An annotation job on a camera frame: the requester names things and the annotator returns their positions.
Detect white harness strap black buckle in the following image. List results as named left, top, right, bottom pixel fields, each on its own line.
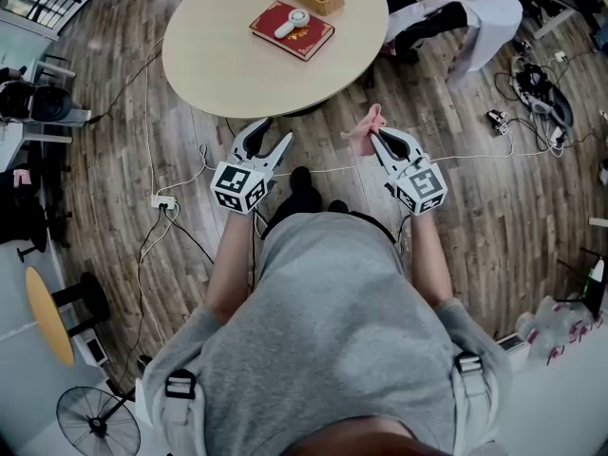
left=449, top=351, right=500, bottom=450
left=161, top=367, right=208, bottom=456

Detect person's left forearm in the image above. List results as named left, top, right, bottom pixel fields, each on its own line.
left=205, top=210, right=261, bottom=325

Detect red hardcover book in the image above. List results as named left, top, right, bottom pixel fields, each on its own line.
left=249, top=0, right=336, bottom=62

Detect black floor fan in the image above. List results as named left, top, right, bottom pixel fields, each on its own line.
left=55, top=385, right=143, bottom=456

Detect person's left black shoe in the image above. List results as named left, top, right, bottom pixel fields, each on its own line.
left=290, top=165, right=325, bottom=211

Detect black floor cable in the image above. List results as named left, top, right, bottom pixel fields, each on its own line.
left=113, top=206, right=216, bottom=393

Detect small black and white device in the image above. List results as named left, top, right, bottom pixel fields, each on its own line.
left=485, top=108, right=510, bottom=138

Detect white garment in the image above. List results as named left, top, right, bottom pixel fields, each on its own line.
left=382, top=0, right=524, bottom=90

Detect long white floor cable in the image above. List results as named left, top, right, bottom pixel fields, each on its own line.
left=156, top=129, right=561, bottom=200

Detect person's grey shirt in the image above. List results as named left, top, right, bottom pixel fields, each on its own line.
left=141, top=211, right=515, bottom=456

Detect person's right forearm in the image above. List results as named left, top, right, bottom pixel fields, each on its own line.
left=408, top=213, right=456, bottom=309

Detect clear plastic bag of bottles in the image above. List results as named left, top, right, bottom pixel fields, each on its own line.
left=514, top=294, right=608, bottom=366

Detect white desk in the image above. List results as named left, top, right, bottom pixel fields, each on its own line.
left=459, top=0, right=580, bottom=41

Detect white handheld fan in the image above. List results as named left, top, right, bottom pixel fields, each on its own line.
left=274, top=9, right=312, bottom=41

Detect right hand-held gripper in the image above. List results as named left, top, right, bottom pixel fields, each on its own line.
left=369, top=128, right=450, bottom=217

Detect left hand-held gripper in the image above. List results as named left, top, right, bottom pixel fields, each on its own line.
left=210, top=117, right=295, bottom=217

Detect black and grey cable bundle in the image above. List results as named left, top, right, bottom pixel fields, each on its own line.
left=493, top=54, right=577, bottom=130

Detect person's black trousers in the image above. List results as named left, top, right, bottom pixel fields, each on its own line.
left=262, top=196, right=399, bottom=245

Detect pink cloth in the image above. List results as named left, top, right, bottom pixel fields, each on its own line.
left=340, top=104, right=387, bottom=158

